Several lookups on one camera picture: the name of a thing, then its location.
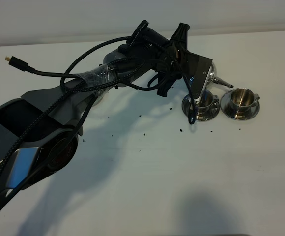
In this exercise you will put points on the stainless steel saucer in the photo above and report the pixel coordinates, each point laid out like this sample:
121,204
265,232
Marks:
229,112
203,114

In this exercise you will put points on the left stainless steel teacup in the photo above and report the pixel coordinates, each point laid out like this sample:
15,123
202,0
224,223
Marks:
207,103

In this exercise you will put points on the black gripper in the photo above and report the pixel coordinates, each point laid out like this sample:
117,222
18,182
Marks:
167,50

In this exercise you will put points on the stainless steel teapot coaster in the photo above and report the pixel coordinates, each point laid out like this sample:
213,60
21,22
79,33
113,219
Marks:
99,98

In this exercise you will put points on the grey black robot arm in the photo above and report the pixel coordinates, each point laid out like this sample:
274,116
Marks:
39,131

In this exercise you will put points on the right stainless steel saucer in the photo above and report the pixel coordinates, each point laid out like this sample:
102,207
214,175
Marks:
229,112

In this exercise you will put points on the right stainless steel teacup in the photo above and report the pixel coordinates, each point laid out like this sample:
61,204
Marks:
242,99

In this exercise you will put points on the stainless steel teacup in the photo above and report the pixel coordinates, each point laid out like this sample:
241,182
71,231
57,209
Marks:
207,103
242,99

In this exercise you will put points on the left stainless steel saucer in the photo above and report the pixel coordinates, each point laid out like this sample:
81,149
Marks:
203,114

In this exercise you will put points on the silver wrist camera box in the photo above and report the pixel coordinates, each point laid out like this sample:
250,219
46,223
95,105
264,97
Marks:
196,67

